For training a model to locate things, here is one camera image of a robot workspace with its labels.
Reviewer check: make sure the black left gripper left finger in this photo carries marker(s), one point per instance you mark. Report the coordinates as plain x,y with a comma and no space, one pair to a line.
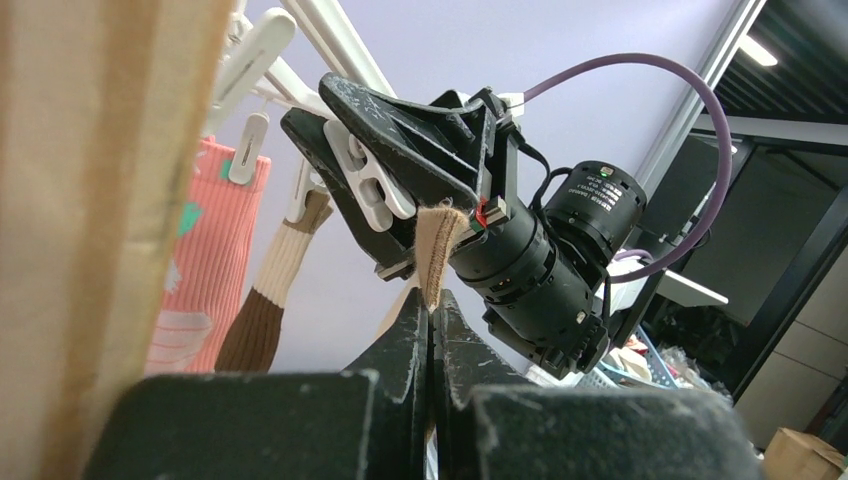
367,421

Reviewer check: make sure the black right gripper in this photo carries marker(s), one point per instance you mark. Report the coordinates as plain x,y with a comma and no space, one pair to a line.
450,148

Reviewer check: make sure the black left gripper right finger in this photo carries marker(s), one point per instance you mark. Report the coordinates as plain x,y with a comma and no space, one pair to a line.
493,423

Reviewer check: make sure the brown beige striped sock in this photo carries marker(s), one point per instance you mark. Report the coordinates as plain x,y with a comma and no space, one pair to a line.
436,232
251,342

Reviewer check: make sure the white hanger clip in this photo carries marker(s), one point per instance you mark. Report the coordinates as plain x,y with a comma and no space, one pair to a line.
377,194
304,184
244,163
253,48

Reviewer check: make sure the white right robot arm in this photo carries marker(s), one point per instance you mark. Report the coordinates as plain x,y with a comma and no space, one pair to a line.
537,265

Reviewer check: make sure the white clip drying hanger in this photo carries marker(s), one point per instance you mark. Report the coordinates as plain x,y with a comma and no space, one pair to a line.
325,35

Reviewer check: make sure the wooden hanger stand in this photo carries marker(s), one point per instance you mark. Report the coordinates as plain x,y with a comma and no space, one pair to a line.
102,106

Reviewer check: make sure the cardboard box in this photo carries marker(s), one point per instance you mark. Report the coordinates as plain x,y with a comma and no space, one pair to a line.
794,455

